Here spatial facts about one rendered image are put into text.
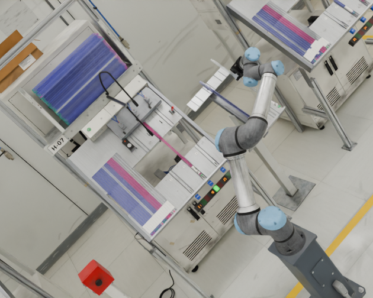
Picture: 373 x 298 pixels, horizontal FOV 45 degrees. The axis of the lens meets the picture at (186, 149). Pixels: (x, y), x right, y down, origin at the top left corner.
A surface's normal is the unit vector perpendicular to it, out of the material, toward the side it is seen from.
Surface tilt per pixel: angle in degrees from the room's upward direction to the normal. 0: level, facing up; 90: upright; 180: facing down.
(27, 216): 90
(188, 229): 90
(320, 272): 90
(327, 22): 44
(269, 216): 7
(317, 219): 0
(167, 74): 90
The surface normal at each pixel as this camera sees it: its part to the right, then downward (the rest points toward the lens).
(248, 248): -0.56, -0.66
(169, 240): 0.46, 0.25
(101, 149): -0.04, -0.25
